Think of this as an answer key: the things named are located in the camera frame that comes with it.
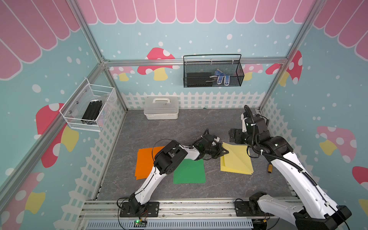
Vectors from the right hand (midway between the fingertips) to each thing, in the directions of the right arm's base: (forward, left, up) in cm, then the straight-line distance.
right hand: (236, 131), depth 73 cm
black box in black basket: (+35, +18, +7) cm, 40 cm away
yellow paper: (-4, -7, -26) cm, 27 cm away
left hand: (0, -1, -24) cm, 24 cm away
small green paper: (-10, +24, -27) cm, 38 cm away
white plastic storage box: (+34, +45, -15) cm, 58 cm away
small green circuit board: (-36, +51, -29) cm, 69 cm away
